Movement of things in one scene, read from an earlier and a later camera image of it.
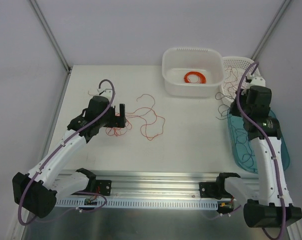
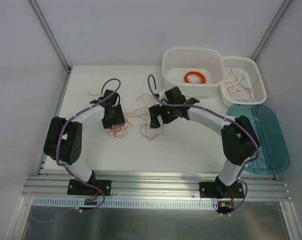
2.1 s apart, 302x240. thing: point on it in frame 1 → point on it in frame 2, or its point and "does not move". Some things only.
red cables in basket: x=231 y=84 does not move
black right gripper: x=235 y=110 → x=161 y=115
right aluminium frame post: x=276 y=20 does not move
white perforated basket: x=233 y=67 does not move
